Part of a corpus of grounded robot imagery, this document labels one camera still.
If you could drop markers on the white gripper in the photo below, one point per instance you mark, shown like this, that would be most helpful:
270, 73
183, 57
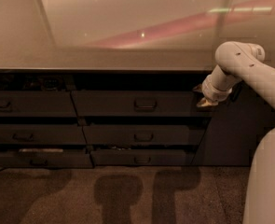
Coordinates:
212, 91

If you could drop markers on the dark drawer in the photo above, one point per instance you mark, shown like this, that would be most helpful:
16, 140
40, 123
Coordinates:
138, 104
134, 135
41, 104
67, 158
144, 157
29, 134

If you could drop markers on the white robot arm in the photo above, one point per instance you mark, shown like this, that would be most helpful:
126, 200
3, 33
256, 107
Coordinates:
244, 62

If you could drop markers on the dark clutter in drawer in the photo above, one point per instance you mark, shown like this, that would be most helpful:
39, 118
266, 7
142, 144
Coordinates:
28, 82

